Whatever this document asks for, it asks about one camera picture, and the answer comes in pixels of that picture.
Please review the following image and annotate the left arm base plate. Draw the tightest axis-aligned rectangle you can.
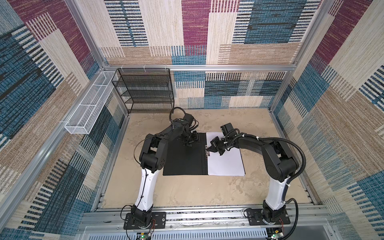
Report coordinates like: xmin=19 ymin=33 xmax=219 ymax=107
xmin=123 ymin=212 xmax=167 ymax=230

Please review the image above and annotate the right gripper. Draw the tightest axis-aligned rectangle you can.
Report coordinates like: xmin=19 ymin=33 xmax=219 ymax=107
xmin=205 ymin=136 xmax=230 ymax=156

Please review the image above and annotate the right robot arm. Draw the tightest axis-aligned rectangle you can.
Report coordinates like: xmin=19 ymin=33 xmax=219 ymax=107
xmin=206 ymin=123 xmax=306 ymax=225

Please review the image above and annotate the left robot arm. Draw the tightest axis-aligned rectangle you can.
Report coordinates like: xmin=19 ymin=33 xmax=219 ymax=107
xmin=131 ymin=107 xmax=199 ymax=227

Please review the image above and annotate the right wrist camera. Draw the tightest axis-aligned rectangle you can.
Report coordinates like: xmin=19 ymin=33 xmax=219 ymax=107
xmin=221 ymin=123 xmax=234 ymax=136

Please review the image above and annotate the black wire mesh shelf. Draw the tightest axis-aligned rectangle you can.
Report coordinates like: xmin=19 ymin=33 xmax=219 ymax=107
xmin=112 ymin=68 xmax=175 ymax=113

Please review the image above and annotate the orange black file folder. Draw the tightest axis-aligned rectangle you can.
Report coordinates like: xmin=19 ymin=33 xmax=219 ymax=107
xmin=163 ymin=132 xmax=224 ymax=176

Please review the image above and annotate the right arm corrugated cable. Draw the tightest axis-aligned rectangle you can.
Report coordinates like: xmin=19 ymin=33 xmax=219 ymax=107
xmin=224 ymin=127 xmax=307 ymax=240

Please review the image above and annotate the white wire mesh basket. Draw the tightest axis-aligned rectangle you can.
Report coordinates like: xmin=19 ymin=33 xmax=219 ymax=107
xmin=65 ymin=71 xmax=115 ymax=135

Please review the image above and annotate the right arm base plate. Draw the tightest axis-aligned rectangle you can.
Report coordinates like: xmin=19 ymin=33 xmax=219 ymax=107
xmin=243 ymin=207 xmax=291 ymax=226

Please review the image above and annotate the silver folder clip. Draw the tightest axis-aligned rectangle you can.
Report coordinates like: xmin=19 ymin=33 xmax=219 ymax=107
xmin=205 ymin=145 xmax=210 ymax=158

